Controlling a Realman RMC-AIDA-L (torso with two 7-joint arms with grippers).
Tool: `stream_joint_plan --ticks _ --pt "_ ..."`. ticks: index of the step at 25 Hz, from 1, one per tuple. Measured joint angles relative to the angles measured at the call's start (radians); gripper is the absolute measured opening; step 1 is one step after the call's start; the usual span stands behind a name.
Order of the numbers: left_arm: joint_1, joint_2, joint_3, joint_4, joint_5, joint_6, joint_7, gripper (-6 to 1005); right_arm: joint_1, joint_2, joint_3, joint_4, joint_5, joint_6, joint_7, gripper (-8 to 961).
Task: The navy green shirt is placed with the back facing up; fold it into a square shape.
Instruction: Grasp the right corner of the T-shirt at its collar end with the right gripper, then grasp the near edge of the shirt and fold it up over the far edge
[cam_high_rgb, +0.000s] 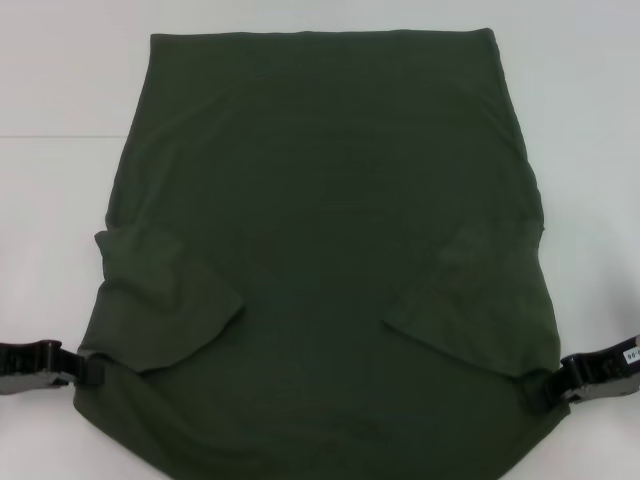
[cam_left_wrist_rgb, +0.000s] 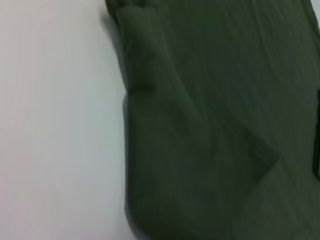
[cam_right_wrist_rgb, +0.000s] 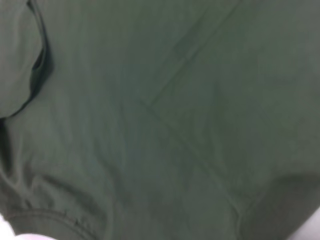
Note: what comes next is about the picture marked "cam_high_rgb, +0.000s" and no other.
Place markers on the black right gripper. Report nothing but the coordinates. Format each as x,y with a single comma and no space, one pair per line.
605,372

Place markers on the dark green shirt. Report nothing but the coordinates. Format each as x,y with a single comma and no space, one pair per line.
320,200

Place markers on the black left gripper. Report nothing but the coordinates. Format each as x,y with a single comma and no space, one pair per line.
27,365

